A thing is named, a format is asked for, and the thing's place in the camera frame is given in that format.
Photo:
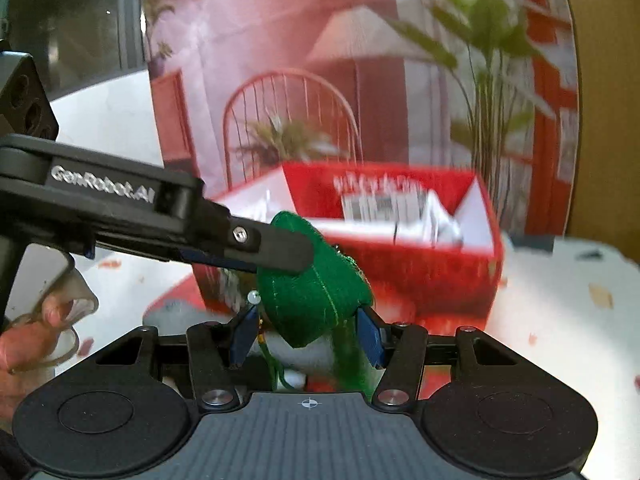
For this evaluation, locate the white foil pouch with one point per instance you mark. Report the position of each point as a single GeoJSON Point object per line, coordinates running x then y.
{"type": "Point", "coordinates": [442, 225]}

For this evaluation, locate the red strawberry print box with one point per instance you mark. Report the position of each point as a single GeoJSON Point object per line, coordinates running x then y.
{"type": "Point", "coordinates": [425, 280]}

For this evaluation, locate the green felt leaf ornament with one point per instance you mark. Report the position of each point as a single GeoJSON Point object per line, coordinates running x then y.
{"type": "Point", "coordinates": [310, 300]}

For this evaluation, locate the room scene wall backdrop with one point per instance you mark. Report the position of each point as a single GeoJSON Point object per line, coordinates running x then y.
{"type": "Point", "coordinates": [350, 60]}

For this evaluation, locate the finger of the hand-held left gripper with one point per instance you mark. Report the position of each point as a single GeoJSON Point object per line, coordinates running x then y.
{"type": "Point", "coordinates": [275, 250]}

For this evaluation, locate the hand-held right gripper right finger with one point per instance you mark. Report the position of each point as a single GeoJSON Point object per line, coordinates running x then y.
{"type": "Point", "coordinates": [369, 339]}

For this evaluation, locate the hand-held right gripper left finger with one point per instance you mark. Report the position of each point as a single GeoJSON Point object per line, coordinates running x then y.
{"type": "Point", "coordinates": [245, 336]}

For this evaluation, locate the person's left hand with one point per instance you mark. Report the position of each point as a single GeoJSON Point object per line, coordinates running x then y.
{"type": "Point", "coordinates": [35, 345]}

